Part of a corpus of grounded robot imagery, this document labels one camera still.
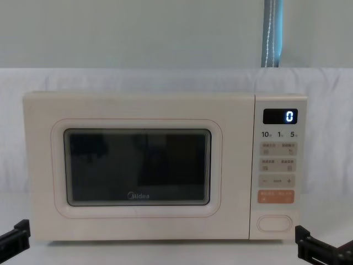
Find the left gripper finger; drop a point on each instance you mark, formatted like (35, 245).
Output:
(16, 238)

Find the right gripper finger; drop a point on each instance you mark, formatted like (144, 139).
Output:
(314, 248)

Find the oven control panel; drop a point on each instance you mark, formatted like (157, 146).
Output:
(277, 171)

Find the cream oven door with window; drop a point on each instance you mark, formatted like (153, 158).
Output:
(138, 110)

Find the cream microwave oven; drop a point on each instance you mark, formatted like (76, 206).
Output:
(154, 107)

